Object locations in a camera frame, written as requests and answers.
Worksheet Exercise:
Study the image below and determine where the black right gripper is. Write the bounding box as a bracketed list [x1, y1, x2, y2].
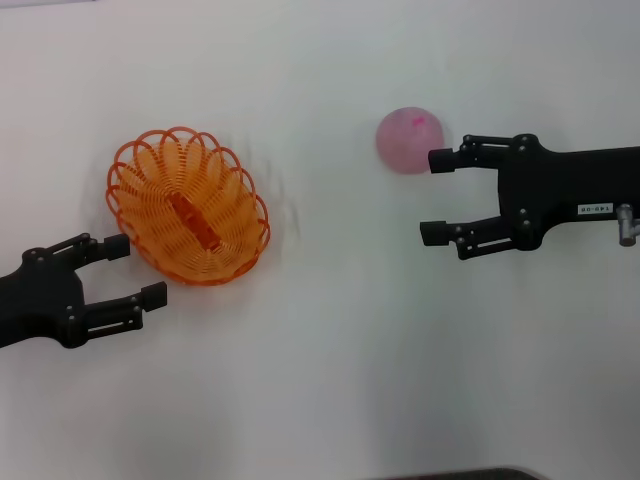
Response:
[419, 133, 640, 261]

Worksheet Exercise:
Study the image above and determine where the silver right gripper elbow connector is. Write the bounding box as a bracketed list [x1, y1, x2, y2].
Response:
[615, 203, 640, 247]

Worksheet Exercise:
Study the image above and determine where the pink peach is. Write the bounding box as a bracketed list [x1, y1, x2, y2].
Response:
[375, 105, 445, 175]

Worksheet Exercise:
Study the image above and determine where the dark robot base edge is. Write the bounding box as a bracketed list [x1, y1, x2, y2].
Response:
[394, 467, 541, 480]

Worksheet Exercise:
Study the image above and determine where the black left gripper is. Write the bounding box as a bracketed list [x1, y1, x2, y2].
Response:
[0, 232, 168, 350]

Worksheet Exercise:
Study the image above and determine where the orange plastic woven basket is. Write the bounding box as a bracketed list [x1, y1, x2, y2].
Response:
[104, 126, 272, 287]

